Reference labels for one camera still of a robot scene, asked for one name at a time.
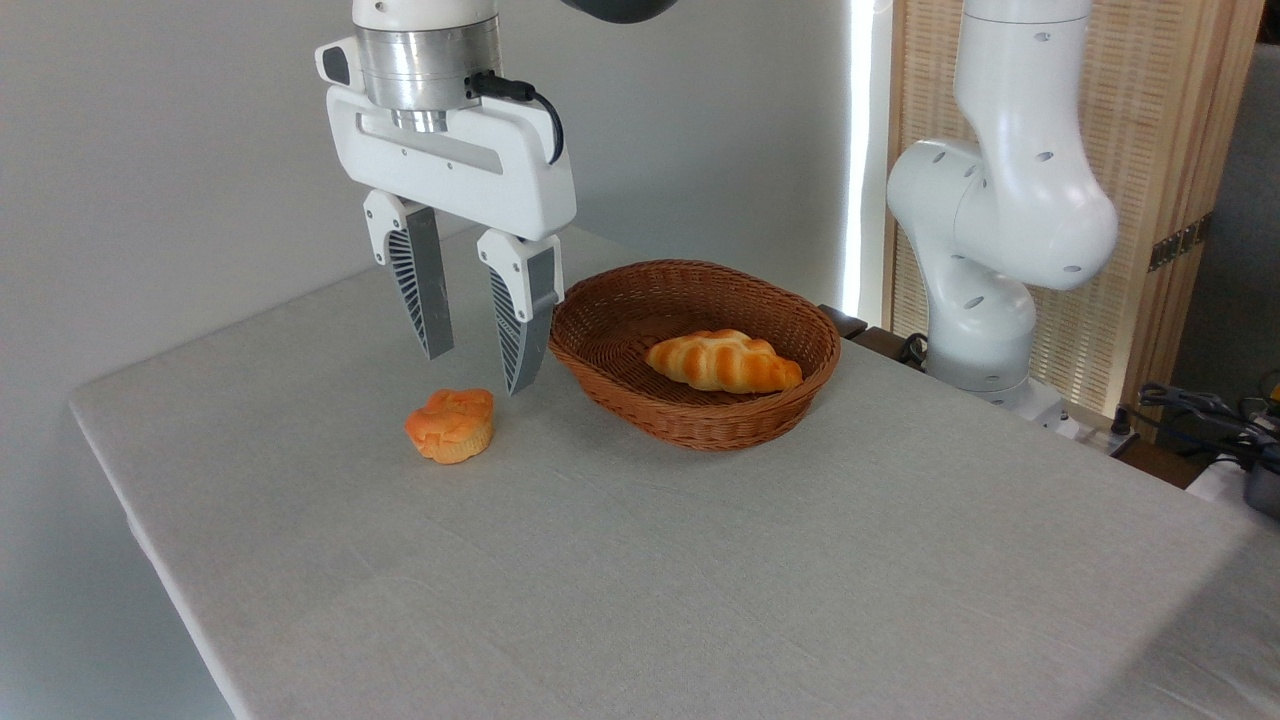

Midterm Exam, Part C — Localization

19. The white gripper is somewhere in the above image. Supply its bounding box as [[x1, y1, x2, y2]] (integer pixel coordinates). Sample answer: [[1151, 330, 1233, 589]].
[[315, 38, 578, 397]]

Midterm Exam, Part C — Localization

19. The brown wicker basket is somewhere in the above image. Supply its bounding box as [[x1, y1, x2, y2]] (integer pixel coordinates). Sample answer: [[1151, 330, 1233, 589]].
[[548, 259, 842, 453]]

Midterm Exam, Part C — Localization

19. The black metal screen hinge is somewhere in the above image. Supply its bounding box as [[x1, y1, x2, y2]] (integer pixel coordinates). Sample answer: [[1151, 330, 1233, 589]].
[[1148, 212, 1214, 273]]

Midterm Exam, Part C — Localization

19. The orange muffin bread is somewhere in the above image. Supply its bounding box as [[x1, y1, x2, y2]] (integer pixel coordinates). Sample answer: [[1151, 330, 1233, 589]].
[[404, 388, 496, 465]]

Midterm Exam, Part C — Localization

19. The grey tablecloth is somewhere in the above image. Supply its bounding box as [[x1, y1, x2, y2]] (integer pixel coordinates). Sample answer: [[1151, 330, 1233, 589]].
[[68, 225, 1280, 720]]

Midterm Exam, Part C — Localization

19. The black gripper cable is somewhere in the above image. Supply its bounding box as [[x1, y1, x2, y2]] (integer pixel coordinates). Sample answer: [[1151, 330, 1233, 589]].
[[468, 70, 566, 166]]

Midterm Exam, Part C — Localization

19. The long twisted bread roll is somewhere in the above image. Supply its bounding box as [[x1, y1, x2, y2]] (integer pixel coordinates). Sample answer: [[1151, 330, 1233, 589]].
[[645, 329, 804, 394]]

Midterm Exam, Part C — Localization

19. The black cable bundle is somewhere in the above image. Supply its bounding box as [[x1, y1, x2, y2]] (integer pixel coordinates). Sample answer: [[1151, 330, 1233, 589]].
[[1138, 382, 1280, 471]]

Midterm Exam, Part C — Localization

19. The white power strip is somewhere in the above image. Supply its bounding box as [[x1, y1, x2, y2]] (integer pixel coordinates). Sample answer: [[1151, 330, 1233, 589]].
[[1075, 405, 1143, 458]]

